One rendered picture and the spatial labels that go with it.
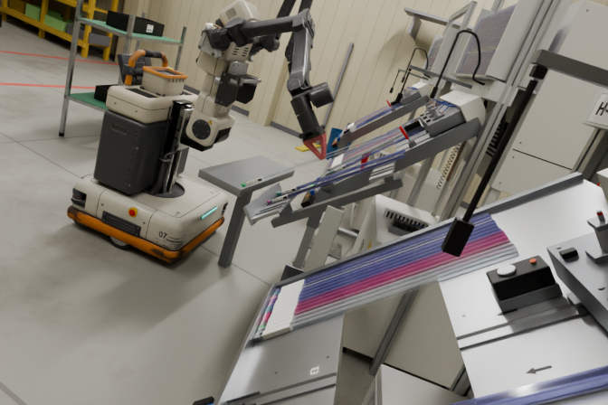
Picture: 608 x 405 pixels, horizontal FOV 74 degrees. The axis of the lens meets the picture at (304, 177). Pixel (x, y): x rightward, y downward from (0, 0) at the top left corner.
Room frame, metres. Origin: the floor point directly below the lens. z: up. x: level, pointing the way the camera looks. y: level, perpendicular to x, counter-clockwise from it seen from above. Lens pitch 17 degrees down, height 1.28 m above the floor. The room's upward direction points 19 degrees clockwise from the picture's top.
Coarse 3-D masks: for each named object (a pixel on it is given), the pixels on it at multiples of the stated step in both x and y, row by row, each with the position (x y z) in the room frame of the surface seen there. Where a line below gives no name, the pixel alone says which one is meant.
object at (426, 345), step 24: (432, 216) 2.22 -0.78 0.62; (360, 240) 2.07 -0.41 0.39; (384, 240) 1.62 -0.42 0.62; (432, 288) 1.57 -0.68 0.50; (360, 312) 1.59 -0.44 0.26; (384, 312) 1.58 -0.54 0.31; (408, 312) 1.58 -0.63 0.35; (432, 312) 1.57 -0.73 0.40; (360, 336) 1.59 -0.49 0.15; (408, 336) 1.57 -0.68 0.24; (432, 336) 1.57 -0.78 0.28; (408, 360) 1.57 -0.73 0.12; (432, 360) 1.56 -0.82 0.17; (456, 360) 1.56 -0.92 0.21
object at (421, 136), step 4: (420, 120) 2.20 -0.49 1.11; (420, 132) 1.89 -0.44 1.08; (424, 132) 1.85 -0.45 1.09; (412, 136) 1.90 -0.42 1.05; (416, 136) 1.85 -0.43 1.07; (420, 136) 1.81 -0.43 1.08; (424, 136) 1.77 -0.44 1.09; (428, 136) 1.74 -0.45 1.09; (436, 136) 1.67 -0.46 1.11; (404, 140) 1.88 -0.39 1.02; (408, 140) 1.84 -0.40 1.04; (412, 140) 1.79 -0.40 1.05; (416, 140) 1.76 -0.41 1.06; (420, 140) 1.73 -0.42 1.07; (424, 140) 1.68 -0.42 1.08; (396, 144) 1.89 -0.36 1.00; (400, 144) 1.85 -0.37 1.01; (404, 144) 1.79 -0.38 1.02; (416, 144) 1.68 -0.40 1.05; (396, 148) 1.79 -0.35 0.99; (400, 148) 1.75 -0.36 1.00; (404, 148) 1.71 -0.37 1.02; (408, 148) 1.68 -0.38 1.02
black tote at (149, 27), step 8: (112, 16) 3.17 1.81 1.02; (120, 16) 3.17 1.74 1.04; (128, 16) 3.45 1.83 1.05; (136, 16) 3.55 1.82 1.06; (112, 24) 3.17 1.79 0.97; (120, 24) 3.17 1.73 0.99; (136, 24) 3.29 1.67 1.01; (144, 24) 3.40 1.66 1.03; (152, 24) 3.53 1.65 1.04; (160, 24) 3.66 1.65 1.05; (136, 32) 3.31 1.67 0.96; (144, 32) 3.43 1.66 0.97; (152, 32) 3.55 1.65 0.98; (160, 32) 3.69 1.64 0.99
